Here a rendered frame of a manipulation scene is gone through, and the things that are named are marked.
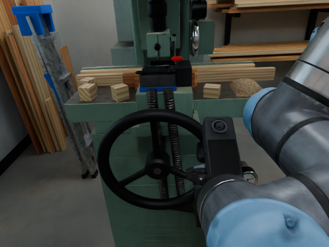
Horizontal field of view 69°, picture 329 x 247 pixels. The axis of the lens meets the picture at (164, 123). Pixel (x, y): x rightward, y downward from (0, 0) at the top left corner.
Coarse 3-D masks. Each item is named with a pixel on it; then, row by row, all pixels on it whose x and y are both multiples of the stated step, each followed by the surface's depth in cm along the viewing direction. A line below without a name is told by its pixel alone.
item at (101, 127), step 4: (200, 120) 71; (96, 124) 72; (100, 124) 72; (104, 124) 72; (108, 124) 72; (96, 128) 73; (100, 128) 73; (104, 128) 73; (108, 128) 73; (96, 132) 74; (100, 132) 74; (104, 132) 74; (124, 132) 74
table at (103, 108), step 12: (204, 84) 80; (228, 84) 79; (72, 96) 76; (108, 96) 74; (132, 96) 73; (228, 96) 69; (72, 108) 70; (84, 108) 70; (96, 108) 70; (108, 108) 70; (120, 108) 70; (132, 108) 70; (204, 108) 69; (216, 108) 69; (228, 108) 69; (240, 108) 69; (72, 120) 72; (84, 120) 72; (96, 120) 72; (108, 120) 72; (132, 132) 62; (144, 132) 62; (168, 132) 62; (180, 132) 62
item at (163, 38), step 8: (152, 32) 73; (160, 32) 72; (168, 32) 72; (152, 40) 72; (160, 40) 72; (168, 40) 72; (152, 48) 73; (168, 48) 73; (152, 56) 74; (160, 56) 74; (168, 56) 74
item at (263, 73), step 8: (200, 72) 80; (208, 72) 80; (216, 72) 80; (224, 72) 80; (232, 72) 80; (240, 72) 80; (248, 72) 80; (256, 72) 79; (264, 72) 79; (272, 72) 79; (96, 80) 82; (104, 80) 82; (112, 80) 82; (120, 80) 82; (200, 80) 81; (208, 80) 81; (216, 80) 81; (224, 80) 81; (232, 80) 81; (256, 80) 81
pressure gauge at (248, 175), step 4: (244, 168) 73; (248, 168) 73; (252, 168) 74; (244, 172) 72; (248, 172) 71; (252, 172) 71; (244, 176) 72; (248, 176) 72; (252, 176) 72; (256, 176) 72; (248, 180) 73; (252, 180) 73; (256, 180) 73
